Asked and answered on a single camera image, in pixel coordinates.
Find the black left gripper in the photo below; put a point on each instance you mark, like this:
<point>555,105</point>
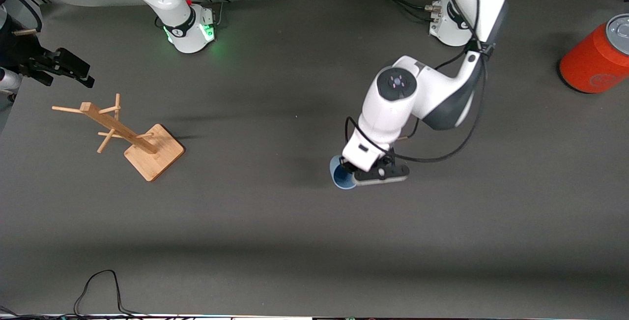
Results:
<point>347,167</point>

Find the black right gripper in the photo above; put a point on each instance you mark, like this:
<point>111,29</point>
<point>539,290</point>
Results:
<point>22,54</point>

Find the wooden cup rack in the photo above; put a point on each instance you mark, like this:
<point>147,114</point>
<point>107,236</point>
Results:
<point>152,155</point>

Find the grey base mounting plate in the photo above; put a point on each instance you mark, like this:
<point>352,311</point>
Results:
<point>218,15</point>

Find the dark grey table cloth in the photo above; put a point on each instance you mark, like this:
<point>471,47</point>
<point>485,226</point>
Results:
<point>314,236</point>

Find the light blue cup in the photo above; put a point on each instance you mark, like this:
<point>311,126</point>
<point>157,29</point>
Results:
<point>341,180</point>

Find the orange can with grey lid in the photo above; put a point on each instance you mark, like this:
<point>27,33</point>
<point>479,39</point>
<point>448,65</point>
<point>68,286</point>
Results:
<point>589,59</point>

